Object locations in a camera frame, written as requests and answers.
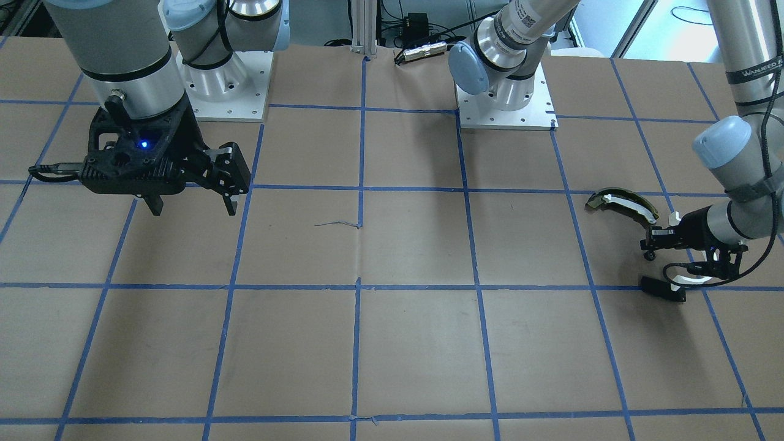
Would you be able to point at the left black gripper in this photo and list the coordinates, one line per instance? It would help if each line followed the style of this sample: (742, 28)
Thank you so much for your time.
(696, 226)

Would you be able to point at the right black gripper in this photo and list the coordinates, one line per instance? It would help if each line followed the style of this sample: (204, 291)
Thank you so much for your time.
(195, 149)

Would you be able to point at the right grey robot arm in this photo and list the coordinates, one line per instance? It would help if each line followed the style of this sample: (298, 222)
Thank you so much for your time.
(156, 69)

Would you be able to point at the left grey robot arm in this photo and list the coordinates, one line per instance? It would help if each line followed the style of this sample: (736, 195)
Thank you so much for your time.
(740, 150)

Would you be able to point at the small black plastic plate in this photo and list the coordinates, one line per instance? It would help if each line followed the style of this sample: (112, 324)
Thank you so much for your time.
(662, 289)

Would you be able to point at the olive curved brake shoe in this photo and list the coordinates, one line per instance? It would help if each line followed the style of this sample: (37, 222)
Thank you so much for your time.
(622, 198)

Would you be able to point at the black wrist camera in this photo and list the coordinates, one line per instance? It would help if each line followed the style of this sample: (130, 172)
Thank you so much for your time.
(724, 267)

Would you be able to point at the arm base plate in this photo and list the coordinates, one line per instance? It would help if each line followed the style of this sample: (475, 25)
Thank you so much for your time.
(235, 92)
(512, 104)

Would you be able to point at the aluminium frame post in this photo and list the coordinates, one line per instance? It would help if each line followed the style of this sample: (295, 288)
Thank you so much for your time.
(364, 21)

